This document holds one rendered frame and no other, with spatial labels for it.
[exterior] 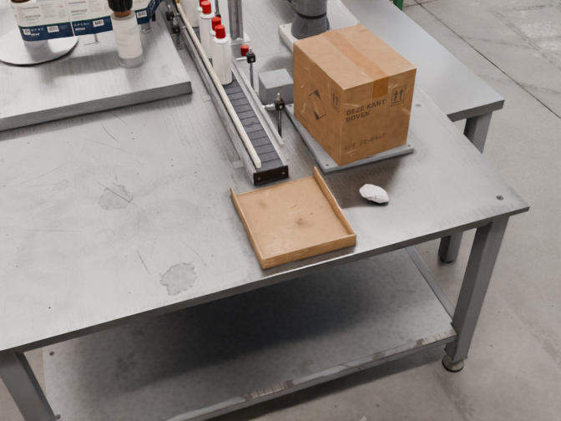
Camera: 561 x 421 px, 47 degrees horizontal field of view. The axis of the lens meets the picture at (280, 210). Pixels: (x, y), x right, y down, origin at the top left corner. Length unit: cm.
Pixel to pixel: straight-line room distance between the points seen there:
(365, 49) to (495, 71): 228
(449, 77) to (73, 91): 132
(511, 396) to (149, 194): 146
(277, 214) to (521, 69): 268
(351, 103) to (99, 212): 77
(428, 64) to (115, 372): 155
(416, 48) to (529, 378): 129
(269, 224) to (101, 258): 46
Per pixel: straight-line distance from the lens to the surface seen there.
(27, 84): 245
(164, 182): 196
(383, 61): 192
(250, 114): 212
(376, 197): 185
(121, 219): 187
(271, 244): 173
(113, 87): 233
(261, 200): 186
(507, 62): 430
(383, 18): 280
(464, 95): 236
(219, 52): 220
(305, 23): 252
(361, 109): 186
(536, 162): 352
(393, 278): 249
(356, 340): 230
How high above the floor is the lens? 208
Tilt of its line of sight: 43 degrees down
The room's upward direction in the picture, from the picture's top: 2 degrees counter-clockwise
